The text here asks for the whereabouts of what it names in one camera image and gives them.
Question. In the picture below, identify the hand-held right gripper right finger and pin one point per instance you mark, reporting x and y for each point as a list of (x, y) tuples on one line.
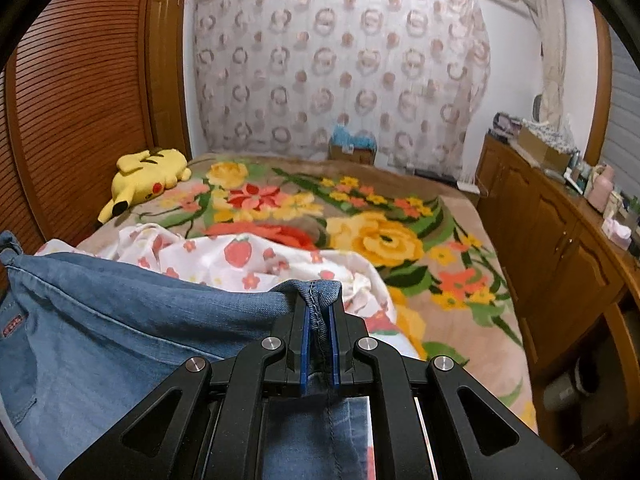
[(334, 345)]

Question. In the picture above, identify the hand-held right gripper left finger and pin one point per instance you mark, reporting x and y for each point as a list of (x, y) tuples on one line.
[(305, 345)]

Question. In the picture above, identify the blue denim pants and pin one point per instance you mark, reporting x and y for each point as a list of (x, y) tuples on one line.
[(125, 320)]

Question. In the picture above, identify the white strawberry print sheet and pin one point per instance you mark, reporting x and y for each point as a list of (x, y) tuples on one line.
[(250, 260)]

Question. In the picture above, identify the floral blanket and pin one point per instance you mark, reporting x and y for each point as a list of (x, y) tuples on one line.
[(400, 240)]

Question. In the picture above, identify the small brown box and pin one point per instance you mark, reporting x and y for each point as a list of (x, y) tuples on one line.
[(345, 155)]

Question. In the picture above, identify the blue plush toy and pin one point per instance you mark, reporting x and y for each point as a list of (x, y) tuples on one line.
[(352, 137)]

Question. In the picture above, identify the wooden cabinet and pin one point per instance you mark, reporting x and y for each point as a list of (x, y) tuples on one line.
[(545, 250)]

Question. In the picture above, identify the grey waste bin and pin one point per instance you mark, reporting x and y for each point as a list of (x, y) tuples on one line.
[(565, 387)]

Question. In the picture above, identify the yellow plush toy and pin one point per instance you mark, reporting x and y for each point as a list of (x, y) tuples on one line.
[(142, 172)]

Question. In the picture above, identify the circle patterned curtain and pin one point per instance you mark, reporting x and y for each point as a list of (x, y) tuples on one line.
[(340, 70)]

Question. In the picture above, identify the cardboard box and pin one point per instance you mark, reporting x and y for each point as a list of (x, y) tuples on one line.
[(540, 150)]

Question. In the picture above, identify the pink tissue pack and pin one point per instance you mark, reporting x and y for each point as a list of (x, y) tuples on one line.
[(619, 234)]

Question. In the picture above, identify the wooden louvered wardrobe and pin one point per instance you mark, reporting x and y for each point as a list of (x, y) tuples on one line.
[(85, 85)]

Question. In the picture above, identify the white lace curtain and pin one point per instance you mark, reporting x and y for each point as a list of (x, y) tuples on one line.
[(552, 60)]

